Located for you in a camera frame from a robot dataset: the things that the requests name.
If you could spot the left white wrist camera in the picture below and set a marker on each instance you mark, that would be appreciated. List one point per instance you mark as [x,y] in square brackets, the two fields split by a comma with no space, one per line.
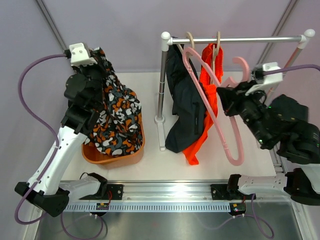
[80,55]

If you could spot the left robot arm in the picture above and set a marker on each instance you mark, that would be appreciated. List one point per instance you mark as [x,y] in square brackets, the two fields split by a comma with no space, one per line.
[45,189]

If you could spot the camouflage patterned shorts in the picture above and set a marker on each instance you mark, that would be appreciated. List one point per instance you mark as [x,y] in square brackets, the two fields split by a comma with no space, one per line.
[118,130]

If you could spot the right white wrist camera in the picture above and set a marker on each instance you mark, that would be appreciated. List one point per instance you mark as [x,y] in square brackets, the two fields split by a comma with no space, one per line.
[263,80]

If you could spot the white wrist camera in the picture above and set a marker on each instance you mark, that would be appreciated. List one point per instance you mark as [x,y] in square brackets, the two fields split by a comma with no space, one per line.
[263,80]
[80,55]

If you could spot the beige hanger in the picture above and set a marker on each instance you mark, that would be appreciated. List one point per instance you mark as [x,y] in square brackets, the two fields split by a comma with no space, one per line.
[215,50]
[189,36]

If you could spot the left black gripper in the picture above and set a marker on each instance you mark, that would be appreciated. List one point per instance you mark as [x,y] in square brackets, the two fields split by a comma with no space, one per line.
[97,67]

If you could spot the metal clothes rack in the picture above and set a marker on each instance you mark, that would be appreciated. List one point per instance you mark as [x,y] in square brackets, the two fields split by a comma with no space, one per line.
[166,41]

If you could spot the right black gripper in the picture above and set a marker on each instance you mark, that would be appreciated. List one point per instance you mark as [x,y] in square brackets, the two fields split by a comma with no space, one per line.
[230,97]

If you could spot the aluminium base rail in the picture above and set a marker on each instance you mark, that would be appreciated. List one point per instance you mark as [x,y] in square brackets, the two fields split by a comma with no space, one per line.
[153,197]

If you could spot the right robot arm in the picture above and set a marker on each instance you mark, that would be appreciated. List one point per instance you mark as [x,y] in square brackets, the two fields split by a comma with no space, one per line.
[283,122]

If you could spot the orange shorts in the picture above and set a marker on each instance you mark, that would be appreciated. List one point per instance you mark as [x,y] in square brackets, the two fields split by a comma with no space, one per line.
[211,95]

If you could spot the orange plastic basket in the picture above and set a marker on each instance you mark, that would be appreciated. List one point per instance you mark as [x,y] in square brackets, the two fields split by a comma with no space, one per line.
[93,156]

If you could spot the dark navy shorts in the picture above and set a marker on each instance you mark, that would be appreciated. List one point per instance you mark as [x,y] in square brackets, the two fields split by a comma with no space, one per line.
[188,105]

